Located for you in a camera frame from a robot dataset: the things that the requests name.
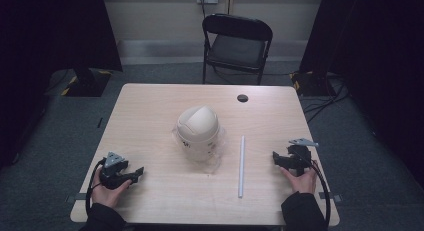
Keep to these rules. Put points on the person's left hand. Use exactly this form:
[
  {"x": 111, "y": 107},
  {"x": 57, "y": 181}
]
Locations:
[{"x": 107, "y": 193}]

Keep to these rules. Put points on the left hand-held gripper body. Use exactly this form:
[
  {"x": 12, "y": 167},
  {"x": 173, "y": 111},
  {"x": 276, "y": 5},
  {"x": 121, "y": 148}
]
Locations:
[{"x": 111, "y": 171}]

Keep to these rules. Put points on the clear plastic bag liner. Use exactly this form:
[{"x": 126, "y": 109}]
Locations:
[{"x": 216, "y": 157}]

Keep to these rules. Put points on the beige desktop trash can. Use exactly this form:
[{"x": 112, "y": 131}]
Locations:
[{"x": 198, "y": 132}]

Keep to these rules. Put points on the person's right hand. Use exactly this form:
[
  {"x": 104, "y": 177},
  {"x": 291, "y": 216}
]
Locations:
[{"x": 302, "y": 181}]

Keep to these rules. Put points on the black stand base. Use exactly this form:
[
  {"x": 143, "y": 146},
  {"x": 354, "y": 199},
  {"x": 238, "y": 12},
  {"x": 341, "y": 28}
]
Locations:
[
  {"x": 86, "y": 81},
  {"x": 311, "y": 83}
]

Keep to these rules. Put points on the black curtain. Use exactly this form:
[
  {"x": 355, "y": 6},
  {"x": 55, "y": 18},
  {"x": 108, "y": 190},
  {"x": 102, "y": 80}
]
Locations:
[
  {"x": 56, "y": 51},
  {"x": 370, "y": 57}
]

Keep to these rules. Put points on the white paper straw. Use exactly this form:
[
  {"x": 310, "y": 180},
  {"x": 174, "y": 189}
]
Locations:
[{"x": 241, "y": 167}]

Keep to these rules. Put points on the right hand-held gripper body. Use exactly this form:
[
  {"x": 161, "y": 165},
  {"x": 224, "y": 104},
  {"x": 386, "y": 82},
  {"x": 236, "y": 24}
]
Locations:
[{"x": 298, "y": 157}]

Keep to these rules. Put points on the black folding chair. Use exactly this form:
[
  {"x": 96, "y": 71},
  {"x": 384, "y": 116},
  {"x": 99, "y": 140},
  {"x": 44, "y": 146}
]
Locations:
[{"x": 237, "y": 48}]

